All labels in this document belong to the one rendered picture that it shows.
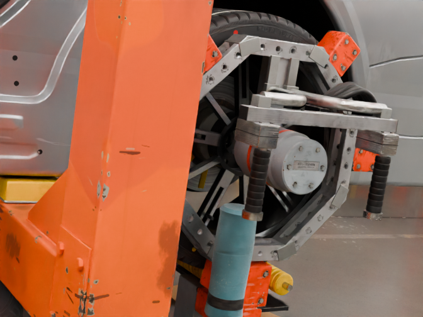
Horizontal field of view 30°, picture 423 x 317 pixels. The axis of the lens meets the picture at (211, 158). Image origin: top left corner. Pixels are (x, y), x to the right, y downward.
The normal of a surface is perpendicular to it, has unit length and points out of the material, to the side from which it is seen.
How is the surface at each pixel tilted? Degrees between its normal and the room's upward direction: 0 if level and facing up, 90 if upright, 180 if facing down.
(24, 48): 90
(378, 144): 90
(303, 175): 90
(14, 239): 90
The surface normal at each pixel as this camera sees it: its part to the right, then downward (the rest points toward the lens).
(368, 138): -0.85, -0.04
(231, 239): -0.23, 0.08
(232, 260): -0.02, 0.19
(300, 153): 0.51, 0.21
